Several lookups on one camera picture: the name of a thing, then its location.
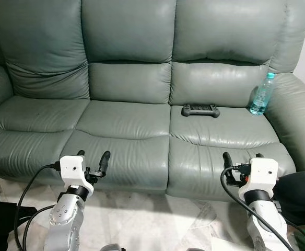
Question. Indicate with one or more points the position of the grey robot leg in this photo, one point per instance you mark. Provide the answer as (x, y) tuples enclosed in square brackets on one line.
[(195, 249), (112, 248)]

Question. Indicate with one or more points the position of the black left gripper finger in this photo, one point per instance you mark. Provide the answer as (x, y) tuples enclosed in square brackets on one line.
[(81, 153), (105, 162)]

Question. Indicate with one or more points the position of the clear blue water bottle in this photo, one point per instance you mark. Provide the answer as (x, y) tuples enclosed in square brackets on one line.
[(262, 97)]

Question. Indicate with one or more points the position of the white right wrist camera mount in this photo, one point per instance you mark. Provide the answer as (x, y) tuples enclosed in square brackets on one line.
[(262, 175)]

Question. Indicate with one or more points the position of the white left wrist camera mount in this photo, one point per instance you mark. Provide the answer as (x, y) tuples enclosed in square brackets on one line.
[(71, 167)]

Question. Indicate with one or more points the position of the black game controller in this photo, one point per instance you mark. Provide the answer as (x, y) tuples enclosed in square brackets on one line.
[(200, 110)]

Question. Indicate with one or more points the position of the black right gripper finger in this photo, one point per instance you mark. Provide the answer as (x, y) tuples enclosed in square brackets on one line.
[(228, 160), (260, 156)]

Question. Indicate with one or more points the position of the grey robot left leg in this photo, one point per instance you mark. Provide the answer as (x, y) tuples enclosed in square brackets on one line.
[(112, 248)]

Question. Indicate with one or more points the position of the grey robot right leg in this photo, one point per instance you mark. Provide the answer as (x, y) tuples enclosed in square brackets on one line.
[(195, 249)]

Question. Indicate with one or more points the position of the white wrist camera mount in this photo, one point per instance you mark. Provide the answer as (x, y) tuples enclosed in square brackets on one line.
[(262, 175), (71, 167)]

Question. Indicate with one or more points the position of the person in black clothes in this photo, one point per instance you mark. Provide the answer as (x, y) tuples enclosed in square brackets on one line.
[(298, 193)]

